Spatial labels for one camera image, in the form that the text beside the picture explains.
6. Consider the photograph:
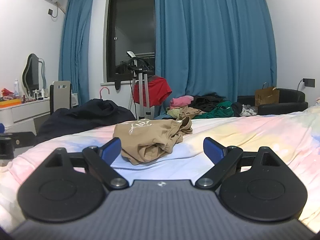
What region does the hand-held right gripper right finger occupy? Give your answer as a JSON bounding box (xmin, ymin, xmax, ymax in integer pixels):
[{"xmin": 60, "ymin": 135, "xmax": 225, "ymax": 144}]
[{"xmin": 195, "ymin": 137, "xmax": 283, "ymax": 190}]

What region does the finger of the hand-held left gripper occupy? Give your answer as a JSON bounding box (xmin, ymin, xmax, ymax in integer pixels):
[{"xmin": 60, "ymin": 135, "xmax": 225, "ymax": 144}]
[{"xmin": 10, "ymin": 131, "xmax": 35, "ymax": 147}]

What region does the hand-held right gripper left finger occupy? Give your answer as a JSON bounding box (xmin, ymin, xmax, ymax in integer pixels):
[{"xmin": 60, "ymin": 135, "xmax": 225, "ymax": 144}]
[{"xmin": 42, "ymin": 138, "xmax": 129, "ymax": 190}]

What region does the tan t-shirt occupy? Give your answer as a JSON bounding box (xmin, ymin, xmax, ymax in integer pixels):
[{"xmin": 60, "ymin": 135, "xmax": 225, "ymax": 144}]
[{"xmin": 112, "ymin": 116, "xmax": 193, "ymax": 166}]

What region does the white dresser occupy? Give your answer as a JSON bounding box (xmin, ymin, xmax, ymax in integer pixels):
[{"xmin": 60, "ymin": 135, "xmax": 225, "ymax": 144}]
[{"xmin": 0, "ymin": 97, "xmax": 52, "ymax": 133}]

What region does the orange box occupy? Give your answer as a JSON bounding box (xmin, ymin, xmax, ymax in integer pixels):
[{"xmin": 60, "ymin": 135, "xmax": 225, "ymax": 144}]
[{"xmin": 0, "ymin": 98, "xmax": 22, "ymax": 108}]

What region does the pastel tie-dye bed sheet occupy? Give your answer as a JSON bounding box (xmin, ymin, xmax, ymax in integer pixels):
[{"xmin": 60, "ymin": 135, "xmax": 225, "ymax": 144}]
[{"xmin": 0, "ymin": 104, "xmax": 320, "ymax": 233}]

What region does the green garment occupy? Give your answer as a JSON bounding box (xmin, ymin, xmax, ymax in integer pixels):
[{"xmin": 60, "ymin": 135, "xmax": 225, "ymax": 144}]
[{"xmin": 197, "ymin": 101, "xmax": 234, "ymax": 119}]

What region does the dark navy blanket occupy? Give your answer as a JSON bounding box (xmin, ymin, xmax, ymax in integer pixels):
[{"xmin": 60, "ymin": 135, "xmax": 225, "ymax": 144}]
[{"xmin": 37, "ymin": 99, "xmax": 137, "ymax": 144}]

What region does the tan garment in pile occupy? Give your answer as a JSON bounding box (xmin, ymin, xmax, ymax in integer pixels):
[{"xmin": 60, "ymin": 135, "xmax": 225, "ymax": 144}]
[{"xmin": 175, "ymin": 107, "xmax": 205, "ymax": 119}]

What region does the black garment pile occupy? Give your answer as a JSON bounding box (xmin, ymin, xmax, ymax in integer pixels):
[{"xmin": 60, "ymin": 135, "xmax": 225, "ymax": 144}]
[{"xmin": 191, "ymin": 94, "xmax": 243, "ymax": 114}]

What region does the white crumpled cloth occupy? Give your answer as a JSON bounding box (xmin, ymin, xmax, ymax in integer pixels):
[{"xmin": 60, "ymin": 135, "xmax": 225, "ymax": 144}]
[{"xmin": 241, "ymin": 106, "xmax": 258, "ymax": 117}]

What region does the grey backed chair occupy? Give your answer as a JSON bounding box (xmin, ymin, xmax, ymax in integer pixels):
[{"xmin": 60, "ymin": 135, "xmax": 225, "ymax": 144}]
[{"xmin": 49, "ymin": 80, "xmax": 73, "ymax": 115}]

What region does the yellow-green garment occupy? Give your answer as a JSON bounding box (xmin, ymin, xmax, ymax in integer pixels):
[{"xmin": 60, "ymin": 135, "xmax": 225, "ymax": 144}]
[{"xmin": 166, "ymin": 106, "xmax": 182, "ymax": 118}]

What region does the pink garment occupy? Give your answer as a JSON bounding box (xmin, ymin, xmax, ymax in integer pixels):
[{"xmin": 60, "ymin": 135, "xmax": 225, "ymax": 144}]
[{"xmin": 170, "ymin": 95, "xmax": 194, "ymax": 108}]

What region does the wavy framed mirror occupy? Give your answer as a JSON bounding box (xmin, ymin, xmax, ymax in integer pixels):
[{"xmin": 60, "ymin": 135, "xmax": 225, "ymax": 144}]
[{"xmin": 22, "ymin": 53, "xmax": 47, "ymax": 98}]

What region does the silver tripod stand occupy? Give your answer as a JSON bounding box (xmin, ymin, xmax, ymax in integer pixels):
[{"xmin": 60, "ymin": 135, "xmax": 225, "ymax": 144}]
[{"xmin": 126, "ymin": 51, "xmax": 153, "ymax": 120}]

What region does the red cloth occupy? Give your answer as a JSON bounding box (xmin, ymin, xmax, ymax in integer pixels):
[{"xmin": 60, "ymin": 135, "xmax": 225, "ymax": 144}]
[{"xmin": 133, "ymin": 76, "xmax": 173, "ymax": 105}]

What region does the black armchair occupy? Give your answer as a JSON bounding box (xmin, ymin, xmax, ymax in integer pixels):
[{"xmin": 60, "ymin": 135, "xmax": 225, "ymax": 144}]
[{"xmin": 237, "ymin": 88, "xmax": 308, "ymax": 116}]

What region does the wide blue curtain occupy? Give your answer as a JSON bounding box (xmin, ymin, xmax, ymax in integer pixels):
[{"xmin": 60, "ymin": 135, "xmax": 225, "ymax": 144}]
[{"xmin": 154, "ymin": 0, "xmax": 277, "ymax": 119}]

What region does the narrow blue curtain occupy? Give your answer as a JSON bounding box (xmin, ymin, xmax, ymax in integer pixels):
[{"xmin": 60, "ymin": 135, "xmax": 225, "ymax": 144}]
[{"xmin": 59, "ymin": 0, "xmax": 95, "ymax": 108}]

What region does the dark framed window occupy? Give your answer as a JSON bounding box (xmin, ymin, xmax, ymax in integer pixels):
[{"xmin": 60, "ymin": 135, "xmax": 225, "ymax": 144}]
[{"xmin": 106, "ymin": 0, "xmax": 157, "ymax": 83}]

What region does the black wall socket with charger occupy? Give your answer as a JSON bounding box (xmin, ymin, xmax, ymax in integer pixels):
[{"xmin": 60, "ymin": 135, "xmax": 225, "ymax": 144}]
[{"xmin": 297, "ymin": 78, "xmax": 315, "ymax": 90}]

